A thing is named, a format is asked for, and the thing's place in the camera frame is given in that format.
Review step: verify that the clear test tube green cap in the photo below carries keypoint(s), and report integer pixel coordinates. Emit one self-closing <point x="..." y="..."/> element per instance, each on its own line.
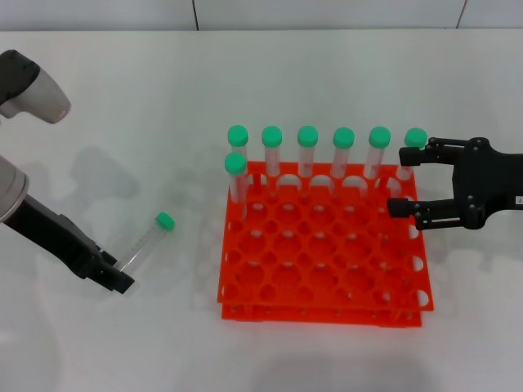
<point x="414" y="136"/>
<point x="238" y="135"/>
<point x="164" y="221"/>
<point x="379" y="137"/>
<point x="343" y="138"/>
<point x="235" y="163"/>
<point x="307" y="136"/>
<point x="272" y="136"/>

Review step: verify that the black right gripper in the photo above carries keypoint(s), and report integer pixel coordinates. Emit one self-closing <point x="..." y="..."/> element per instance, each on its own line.
<point x="490" y="183"/>

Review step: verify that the orange test tube rack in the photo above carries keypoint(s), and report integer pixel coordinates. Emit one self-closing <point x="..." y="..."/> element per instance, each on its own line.
<point x="323" y="253"/>

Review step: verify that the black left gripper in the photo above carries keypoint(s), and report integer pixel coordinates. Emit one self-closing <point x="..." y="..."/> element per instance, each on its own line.
<point x="57" y="237"/>

